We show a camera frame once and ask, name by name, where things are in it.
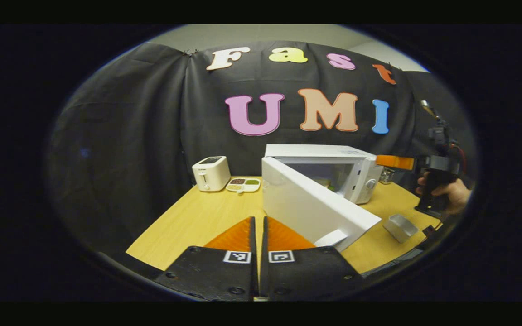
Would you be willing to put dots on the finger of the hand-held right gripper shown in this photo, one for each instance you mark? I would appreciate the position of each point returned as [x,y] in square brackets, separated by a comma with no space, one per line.
[394,162]

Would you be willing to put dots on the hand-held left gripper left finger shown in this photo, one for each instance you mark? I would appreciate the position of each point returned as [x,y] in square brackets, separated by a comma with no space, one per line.
[211,276]

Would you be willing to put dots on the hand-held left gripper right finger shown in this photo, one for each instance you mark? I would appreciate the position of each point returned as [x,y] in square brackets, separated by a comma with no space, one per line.
[311,276]

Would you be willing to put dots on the sandwich with green lettuce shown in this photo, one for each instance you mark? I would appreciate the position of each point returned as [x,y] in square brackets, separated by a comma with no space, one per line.
[332,183]

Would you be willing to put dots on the white microwave oven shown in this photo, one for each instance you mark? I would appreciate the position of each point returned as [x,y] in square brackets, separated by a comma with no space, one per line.
[306,208]

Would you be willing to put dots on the white rectangular tray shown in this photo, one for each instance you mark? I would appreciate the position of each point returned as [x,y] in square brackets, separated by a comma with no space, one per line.
[399,226]

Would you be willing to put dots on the white divided seasoning plate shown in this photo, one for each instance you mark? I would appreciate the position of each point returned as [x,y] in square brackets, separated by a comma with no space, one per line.
[243,185]

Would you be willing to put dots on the white toaster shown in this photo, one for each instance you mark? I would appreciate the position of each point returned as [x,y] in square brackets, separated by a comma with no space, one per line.
[211,174]

